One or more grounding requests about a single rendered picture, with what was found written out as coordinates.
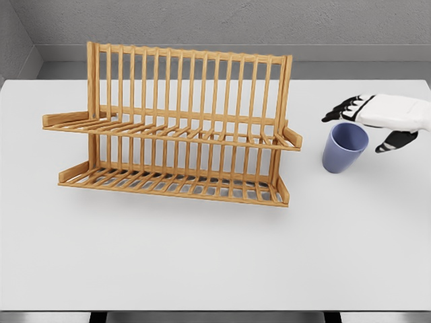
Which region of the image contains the blue plastic cup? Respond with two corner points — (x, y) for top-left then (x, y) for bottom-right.
(322, 122), (370, 174)

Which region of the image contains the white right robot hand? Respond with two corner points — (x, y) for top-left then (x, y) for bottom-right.
(321, 94), (431, 154)

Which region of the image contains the wooden two-tier dish rack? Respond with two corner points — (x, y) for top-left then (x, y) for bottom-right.
(42, 41), (303, 209)

